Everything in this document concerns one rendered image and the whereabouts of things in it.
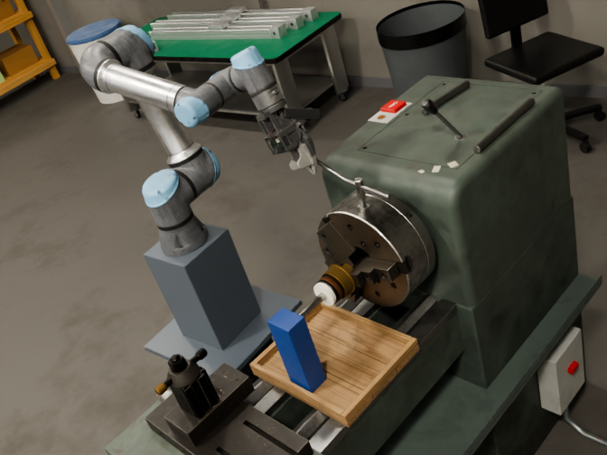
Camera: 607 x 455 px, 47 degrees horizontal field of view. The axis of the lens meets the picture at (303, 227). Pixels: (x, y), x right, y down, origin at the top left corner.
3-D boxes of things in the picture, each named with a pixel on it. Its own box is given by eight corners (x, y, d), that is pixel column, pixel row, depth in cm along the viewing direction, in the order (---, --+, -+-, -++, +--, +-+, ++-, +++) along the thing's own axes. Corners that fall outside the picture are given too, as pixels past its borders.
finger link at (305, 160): (303, 182, 184) (285, 152, 181) (318, 171, 187) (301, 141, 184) (310, 181, 181) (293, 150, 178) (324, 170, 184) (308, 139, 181)
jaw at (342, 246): (356, 248, 194) (328, 215, 194) (364, 242, 189) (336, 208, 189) (331, 271, 188) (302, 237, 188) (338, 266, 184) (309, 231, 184)
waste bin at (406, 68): (494, 99, 480) (480, -2, 442) (454, 142, 447) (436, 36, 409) (423, 96, 515) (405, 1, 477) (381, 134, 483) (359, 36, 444)
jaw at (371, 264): (373, 247, 188) (406, 254, 179) (379, 263, 190) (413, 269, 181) (347, 272, 182) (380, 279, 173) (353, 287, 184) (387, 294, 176)
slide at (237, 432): (201, 383, 190) (196, 371, 188) (313, 452, 161) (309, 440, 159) (150, 429, 181) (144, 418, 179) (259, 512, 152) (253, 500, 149)
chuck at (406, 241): (346, 264, 214) (329, 181, 195) (433, 303, 194) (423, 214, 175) (327, 282, 209) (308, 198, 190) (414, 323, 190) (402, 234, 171)
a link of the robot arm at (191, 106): (55, 55, 189) (192, 99, 167) (85, 38, 196) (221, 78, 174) (67, 92, 197) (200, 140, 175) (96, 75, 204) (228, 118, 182)
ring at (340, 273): (331, 254, 188) (309, 273, 183) (358, 263, 182) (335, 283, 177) (340, 280, 193) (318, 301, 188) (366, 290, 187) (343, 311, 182)
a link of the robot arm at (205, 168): (177, 205, 221) (82, 46, 199) (207, 180, 230) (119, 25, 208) (200, 203, 212) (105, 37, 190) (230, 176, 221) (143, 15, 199)
